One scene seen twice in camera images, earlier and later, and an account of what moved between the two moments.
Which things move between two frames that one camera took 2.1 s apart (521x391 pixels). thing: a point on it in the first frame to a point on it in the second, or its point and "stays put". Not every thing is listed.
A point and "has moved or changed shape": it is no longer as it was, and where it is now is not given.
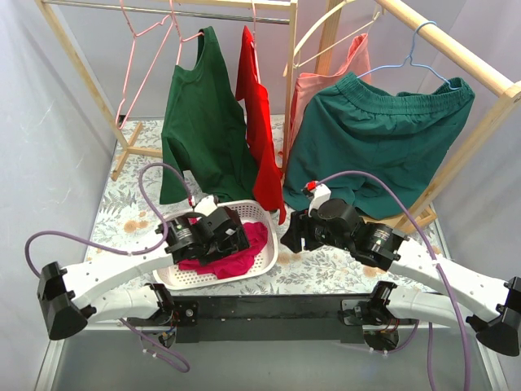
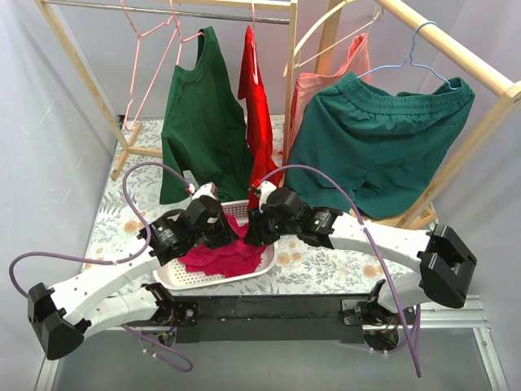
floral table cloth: (129, 222) stays put
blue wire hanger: (409, 59) stays put
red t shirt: (268, 191) stays put
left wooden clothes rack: (273, 10) stays put
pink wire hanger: (170, 16) has moved or changed shape
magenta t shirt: (232, 260) has moved or changed shape
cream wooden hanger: (294, 61) stays put
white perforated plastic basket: (169, 276) stays put
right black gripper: (301, 229) to (259, 230)
